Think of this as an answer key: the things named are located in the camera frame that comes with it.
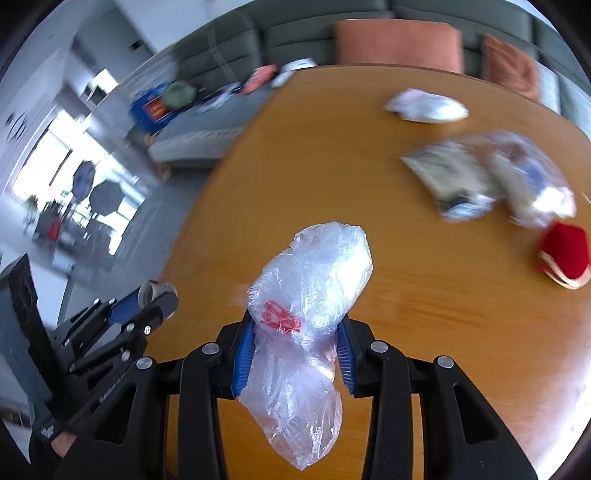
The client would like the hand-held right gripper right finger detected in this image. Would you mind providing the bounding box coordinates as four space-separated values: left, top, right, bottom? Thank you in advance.
337 318 539 480

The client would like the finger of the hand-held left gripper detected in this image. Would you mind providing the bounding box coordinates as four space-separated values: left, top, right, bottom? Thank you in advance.
51 295 144 344
68 291 181 374

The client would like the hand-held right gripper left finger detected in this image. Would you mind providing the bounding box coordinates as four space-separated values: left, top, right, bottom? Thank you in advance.
53 318 257 480

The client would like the small white roll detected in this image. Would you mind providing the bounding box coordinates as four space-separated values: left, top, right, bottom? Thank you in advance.
139 279 178 306

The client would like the dark bin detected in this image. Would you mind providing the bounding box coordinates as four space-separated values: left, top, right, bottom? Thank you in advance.
0 253 54 407

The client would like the clear plastic bag red print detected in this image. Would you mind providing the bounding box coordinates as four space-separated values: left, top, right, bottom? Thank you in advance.
238 222 374 472

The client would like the person's left hand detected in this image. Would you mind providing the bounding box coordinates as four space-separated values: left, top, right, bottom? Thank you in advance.
48 434 77 460

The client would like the grey photo umbrella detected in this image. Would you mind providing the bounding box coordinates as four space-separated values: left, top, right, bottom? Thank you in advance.
73 161 97 201
90 180 124 217

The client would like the grey lace-trimmed seat pad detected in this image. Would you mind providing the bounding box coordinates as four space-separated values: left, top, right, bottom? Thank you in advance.
148 88 278 162

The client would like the blue shopping bag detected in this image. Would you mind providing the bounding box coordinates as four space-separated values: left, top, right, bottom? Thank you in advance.
130 83 174 132

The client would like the flat clear packet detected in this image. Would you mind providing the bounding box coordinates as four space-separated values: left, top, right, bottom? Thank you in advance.
401 142 499 224

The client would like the green hat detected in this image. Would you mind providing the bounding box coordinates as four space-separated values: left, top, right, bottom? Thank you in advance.
163 80 197 110

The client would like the clear plastic packaging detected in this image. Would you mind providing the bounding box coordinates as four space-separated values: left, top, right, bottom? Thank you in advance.
196 83 243 114

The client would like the red pouch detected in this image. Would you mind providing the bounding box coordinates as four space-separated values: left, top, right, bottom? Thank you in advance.
536 222 591 291

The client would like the clear bread packet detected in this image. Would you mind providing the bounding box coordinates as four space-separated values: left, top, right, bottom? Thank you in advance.
487 130 578 229

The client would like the pink orange cloth item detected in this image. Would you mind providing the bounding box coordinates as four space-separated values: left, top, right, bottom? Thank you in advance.
241 65 279 95

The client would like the white fabric bundle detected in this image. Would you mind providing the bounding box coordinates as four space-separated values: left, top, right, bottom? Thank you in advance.
272 58 317 88

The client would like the grey green sofa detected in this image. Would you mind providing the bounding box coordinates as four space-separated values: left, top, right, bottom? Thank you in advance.
148 0 591 169

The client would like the large orange cushion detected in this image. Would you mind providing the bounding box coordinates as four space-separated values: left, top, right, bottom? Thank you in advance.
335 19 465 75

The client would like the small orange cushion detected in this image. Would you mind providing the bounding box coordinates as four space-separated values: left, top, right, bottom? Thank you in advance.
480 34 541 100

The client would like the small grey quilted cushion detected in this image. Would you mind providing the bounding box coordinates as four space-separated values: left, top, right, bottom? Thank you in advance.
538 62 561 114

